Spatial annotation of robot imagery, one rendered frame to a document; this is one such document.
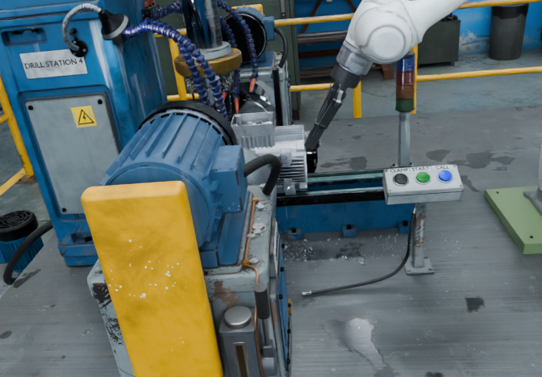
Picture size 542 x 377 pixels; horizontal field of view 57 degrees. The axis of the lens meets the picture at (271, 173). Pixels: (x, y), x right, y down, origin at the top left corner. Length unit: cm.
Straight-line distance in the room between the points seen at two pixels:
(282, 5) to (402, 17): 333
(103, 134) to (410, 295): 85
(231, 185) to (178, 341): 23
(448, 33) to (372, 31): 505
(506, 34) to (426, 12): 527
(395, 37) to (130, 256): 67
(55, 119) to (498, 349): 113
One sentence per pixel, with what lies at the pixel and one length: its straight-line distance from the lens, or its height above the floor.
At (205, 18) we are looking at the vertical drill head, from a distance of 131.
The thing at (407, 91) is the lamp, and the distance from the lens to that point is 170.
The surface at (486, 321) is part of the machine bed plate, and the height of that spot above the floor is 80.
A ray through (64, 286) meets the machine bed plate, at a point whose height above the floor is 80.
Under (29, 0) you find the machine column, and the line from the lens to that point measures 129.
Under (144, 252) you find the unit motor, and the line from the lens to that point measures 66.
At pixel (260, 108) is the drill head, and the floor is 110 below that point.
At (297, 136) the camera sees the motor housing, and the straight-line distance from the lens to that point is 138.
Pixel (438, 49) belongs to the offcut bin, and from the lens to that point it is 611.
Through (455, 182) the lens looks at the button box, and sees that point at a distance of 121.
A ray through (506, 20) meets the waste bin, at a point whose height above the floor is 45.
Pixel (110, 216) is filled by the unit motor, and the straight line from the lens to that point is 65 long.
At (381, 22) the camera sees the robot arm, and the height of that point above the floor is 143.
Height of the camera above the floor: 161
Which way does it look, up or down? 26 degrees down
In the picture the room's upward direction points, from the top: 6 degrees counter-clockwise
